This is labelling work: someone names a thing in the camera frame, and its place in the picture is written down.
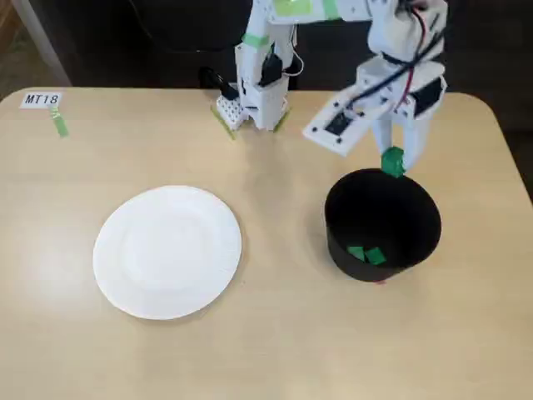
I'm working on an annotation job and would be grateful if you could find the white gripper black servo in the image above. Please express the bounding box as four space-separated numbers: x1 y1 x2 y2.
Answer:
355 55 450 171

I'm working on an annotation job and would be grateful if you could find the black round pot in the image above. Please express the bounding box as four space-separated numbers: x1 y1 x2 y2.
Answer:
323 167 442 284

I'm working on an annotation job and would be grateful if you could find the white paper dish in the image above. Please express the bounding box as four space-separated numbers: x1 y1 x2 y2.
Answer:
92 184 243 321

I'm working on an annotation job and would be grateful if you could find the white perforated block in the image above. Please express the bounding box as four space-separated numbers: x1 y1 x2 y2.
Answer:
214 94 247 131

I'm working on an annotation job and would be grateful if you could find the white MT18 label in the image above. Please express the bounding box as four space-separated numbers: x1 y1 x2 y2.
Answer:
19 90 63 110

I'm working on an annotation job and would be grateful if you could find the white slanted bar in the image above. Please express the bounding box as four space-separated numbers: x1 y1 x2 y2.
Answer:
11 0 72 88

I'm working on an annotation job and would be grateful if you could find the white camera mount with camera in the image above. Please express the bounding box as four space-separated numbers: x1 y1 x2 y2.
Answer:
302 89 395 158

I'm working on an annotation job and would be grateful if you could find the black camera cable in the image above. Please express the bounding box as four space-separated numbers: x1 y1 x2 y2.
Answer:
343 32 446 108

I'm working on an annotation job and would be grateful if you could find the red servo wire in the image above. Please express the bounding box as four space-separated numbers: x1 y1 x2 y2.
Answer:
401 6 430 108

